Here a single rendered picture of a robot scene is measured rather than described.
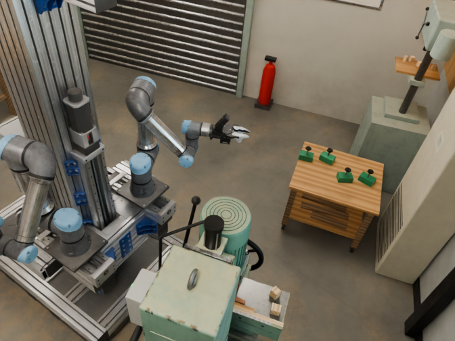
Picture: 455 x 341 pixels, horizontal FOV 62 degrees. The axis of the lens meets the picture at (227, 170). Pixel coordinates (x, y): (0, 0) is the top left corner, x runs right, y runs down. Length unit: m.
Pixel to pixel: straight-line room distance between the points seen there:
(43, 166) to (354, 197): 2.07
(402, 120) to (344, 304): 1.58
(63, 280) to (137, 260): 0.47
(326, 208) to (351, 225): 0.24
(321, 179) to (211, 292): 1.97
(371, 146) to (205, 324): 2.72
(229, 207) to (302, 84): 3.24
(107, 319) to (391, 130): 2.55
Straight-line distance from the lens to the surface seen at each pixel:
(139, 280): 1.17
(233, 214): 1.28
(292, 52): 4.27
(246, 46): 4.28
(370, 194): 2.97
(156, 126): 1.93
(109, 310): 2.56
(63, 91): 1.79
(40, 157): 1.66
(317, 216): 3.12
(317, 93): 4.44
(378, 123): 3.39
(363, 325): 2.96
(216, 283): 1.11
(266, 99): 4.41
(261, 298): 1.82
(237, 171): 3.60
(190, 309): 1.08
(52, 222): 1.97
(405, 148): 3.55
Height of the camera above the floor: 2.49
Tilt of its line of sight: 44 degrees down
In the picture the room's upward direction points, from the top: 6 degrees clockwise
